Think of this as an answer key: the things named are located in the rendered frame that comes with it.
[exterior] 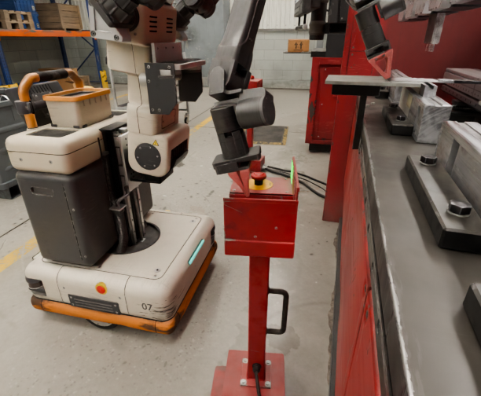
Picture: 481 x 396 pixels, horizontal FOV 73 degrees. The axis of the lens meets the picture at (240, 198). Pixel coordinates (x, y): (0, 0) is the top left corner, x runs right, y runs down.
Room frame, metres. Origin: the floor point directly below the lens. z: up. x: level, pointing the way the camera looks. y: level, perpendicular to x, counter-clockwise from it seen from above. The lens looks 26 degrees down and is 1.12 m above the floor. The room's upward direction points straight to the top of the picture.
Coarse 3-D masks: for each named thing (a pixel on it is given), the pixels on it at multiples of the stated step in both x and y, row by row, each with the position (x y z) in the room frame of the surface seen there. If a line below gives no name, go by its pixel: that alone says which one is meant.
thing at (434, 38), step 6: (432, 18) 1.05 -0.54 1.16; (438, 18) 1.00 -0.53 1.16; (444, 18) 0.99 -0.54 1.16; (432, 24) 1.03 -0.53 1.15; (438, 24) 1.00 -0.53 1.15; (432, 30) 1.01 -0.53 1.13; (438, 30) 1.00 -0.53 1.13; (426, 36) 1.08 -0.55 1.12; (432, 36) 1.00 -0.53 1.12; (438, 36) 1.00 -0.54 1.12; (426, 42) 1.06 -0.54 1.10; (432, 42) 1.00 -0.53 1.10; (438, 42) 0.99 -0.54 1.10; (426, 48) 1.08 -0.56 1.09; (432, 48) 1.00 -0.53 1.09
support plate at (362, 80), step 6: (330, 78) 1.10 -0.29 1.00; (336, 78) 1.10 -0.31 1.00; (342, 78) 1.10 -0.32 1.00; (348, 78) 1.10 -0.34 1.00; (354, 78) 1.10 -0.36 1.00; (360, 78) 1.10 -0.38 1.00; (366, 78) 1.10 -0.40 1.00; (372, 78) 1.10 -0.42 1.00; (378, 78) 1.10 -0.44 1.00; (342, 84) 1.02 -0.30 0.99; (348, 84) 1.02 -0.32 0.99; (354, 84) 1.01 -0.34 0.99; (360, 84) 1.01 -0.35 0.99; (366, 84) 1.00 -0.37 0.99; (372, 84) 1.00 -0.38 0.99; (378, 84) 1.00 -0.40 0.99; (384, 84) 0.99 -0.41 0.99; (390, 84) 0.99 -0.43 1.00; (396, 84) 0.98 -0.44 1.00; (402, 84) 0.98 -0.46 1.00; (408, 84) 0.97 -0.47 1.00; (414, 84) 0.97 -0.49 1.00; (420, 84) 0.96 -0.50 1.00
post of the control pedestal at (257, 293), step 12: (252, 264) 0.69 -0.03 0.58; (264, 264) 0.69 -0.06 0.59; (252, 276) 0.69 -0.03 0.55; (264, 276) 0.69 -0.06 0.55; (252, 288) 0.69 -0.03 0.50; (264, 288) 0.69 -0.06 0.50; (252, 300) 0.69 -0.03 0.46; (264, 300) 0.69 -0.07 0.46; (252, 312) 0.69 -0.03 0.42; (264, 312) 0.69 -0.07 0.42; (252, 324) 0.69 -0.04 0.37; (264, 324) 0.69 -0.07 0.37; (252, 336) 0.69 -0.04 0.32; (264, 336) 0.69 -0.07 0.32; (252, 348) 0.69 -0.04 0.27; (264, 348) 0.69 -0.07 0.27; (252, 360) 0.69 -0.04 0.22; (264, 360) 0.69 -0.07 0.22; (252, 372) 0.69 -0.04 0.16
